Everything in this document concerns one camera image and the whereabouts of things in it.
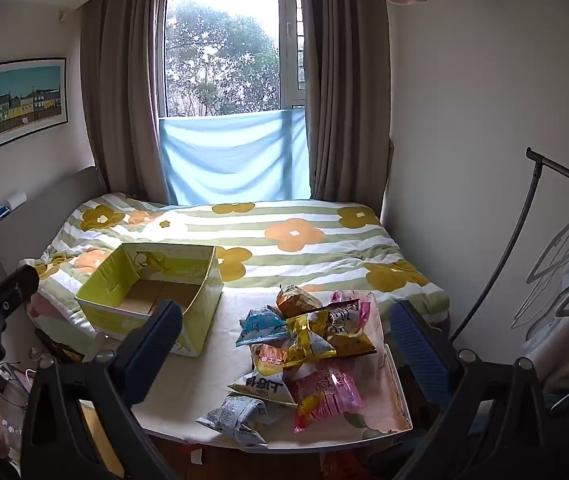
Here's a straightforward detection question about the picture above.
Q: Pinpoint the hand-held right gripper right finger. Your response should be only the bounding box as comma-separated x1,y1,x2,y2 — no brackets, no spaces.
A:
389,300,552,480

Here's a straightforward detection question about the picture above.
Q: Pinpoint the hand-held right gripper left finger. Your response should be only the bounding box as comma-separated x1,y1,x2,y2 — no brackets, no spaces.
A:
20,300,185,480

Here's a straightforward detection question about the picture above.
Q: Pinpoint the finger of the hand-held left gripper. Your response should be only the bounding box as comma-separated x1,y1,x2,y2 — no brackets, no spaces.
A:
0,263,40,332

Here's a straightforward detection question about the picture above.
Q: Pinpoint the green fabric storage box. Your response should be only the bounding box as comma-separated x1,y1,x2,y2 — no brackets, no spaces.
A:
73,242,224,358

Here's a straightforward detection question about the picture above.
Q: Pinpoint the brown chocolate bar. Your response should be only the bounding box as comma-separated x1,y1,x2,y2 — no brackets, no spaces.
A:
319,299,362,336

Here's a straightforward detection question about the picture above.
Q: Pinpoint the pink snack packet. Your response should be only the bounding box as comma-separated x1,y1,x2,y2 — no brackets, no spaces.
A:
291,365,365,435

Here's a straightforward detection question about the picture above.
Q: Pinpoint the clear plastic bag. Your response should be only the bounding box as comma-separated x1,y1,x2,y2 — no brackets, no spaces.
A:
0,360,40,421

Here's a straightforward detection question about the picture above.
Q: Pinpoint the grey headboard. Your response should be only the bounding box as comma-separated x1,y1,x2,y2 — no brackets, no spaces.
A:
0,166,110,281

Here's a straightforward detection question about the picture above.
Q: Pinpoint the grey blue snack packet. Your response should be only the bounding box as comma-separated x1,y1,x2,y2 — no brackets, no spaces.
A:
196,392,285,450

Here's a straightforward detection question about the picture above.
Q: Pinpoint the small orange white packet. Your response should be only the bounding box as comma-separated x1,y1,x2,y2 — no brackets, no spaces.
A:
252,342,290,376

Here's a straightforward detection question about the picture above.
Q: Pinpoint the white yellow snack packet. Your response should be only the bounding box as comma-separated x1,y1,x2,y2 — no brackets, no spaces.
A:
228,365,297,407

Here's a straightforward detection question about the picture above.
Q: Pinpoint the orange snack packet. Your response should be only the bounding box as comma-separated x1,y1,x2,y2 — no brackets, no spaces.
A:
277,284,324,318

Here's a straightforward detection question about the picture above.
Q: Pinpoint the floral striped blanket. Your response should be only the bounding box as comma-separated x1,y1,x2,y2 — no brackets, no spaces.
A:
18,192,451,341

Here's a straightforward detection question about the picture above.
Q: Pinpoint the framed picture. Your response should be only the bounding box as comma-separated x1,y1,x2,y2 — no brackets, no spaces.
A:
0,57,69,154

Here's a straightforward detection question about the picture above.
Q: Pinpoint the light blue cloth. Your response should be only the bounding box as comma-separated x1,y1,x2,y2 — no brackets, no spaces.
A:
158,108,312,207

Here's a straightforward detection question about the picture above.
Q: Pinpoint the brown curtain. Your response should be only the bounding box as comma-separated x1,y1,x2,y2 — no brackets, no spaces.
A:
298,0,395,201
80,0,178,206

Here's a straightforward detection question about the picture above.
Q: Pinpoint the window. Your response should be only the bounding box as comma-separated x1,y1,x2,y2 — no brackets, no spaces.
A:
159,0,310,121

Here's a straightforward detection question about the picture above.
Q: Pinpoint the black cable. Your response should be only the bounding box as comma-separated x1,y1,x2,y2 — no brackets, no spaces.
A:
447,147,569,346

